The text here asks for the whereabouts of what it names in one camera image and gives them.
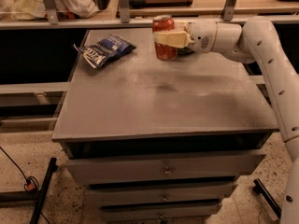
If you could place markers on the blue chip bag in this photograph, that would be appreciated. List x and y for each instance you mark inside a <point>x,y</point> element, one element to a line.
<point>109,49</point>

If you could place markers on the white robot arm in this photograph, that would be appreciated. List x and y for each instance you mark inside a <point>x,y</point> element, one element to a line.
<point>255,41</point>

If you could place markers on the black stand leg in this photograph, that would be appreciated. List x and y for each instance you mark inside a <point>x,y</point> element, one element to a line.
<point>41,197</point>
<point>259,188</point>

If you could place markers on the top grey drawer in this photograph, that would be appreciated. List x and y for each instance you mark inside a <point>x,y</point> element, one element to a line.
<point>127,169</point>

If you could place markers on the red coke can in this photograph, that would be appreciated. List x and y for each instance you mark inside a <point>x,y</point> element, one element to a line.
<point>164,23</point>

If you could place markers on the white cloth bundle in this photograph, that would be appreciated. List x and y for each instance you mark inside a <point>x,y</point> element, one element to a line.
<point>26,10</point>

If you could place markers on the grey metal railing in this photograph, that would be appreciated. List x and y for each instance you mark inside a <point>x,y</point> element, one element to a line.
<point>119,14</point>

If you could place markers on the black stand leg left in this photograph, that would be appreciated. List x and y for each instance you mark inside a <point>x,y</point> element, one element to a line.
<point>41,197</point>

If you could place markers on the middle grey drawer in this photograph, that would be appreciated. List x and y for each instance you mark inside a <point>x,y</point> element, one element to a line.
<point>169,193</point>

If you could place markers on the grey drawer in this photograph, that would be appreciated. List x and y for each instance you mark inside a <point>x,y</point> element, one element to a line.
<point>160,211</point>
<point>127,169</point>
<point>169,193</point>

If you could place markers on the green chip bag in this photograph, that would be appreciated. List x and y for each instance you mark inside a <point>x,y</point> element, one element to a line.
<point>184,51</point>

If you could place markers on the bottom grey drawer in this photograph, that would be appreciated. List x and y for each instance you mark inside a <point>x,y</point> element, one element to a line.
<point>160,211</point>

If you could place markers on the black stand leg right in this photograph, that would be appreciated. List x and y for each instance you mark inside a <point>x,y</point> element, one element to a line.
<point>259,188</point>

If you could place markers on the grey drawer cabinet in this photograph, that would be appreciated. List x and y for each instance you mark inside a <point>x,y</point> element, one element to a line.
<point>140,105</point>

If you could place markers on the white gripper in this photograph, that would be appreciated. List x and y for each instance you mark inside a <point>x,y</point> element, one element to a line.
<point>201,35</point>

